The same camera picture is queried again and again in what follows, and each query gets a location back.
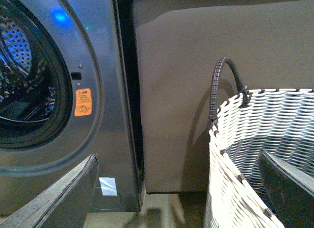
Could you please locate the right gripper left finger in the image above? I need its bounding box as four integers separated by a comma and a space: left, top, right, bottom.
0, 153, 99, 228

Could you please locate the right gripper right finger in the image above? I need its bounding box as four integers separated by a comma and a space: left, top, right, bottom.
258, 151, 314, 228

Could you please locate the white woven laundry basket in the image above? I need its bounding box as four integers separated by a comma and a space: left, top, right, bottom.
203, 88, 314, 228

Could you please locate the grey front-load washing machine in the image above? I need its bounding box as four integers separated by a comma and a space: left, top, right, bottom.
0, 0, 143, 216

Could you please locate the white tape strip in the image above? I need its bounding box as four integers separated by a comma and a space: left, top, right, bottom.
99, 177, 118, 196

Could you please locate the grey cabinet beside washer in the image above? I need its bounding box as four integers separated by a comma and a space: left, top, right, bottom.
132, 0, 314, 194

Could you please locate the orange warning sticker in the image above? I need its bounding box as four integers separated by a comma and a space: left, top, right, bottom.
75, 88, 92, 117

